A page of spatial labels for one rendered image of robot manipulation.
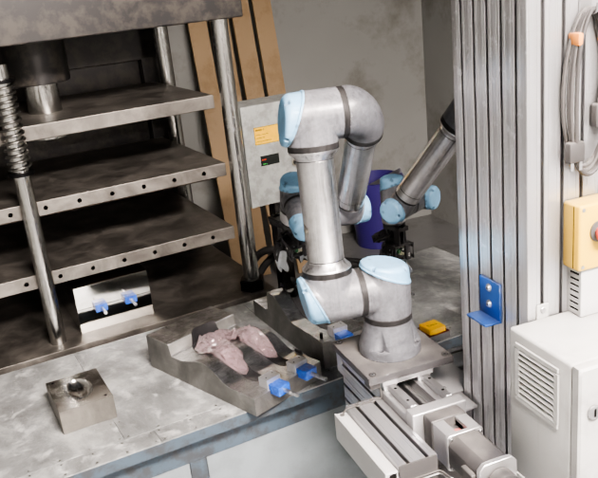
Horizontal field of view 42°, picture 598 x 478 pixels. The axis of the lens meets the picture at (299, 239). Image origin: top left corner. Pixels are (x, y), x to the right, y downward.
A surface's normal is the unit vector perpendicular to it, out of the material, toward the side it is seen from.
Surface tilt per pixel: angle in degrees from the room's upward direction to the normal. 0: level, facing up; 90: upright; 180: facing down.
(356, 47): 90
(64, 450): 0
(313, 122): 86
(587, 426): 90
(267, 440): 90
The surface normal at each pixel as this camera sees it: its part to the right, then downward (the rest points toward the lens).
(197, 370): -0.70, 0.29
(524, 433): -0.93, 0.21
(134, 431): -0.10, -0.94
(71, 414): 0.47, 0.24
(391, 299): 0.21, 0.30
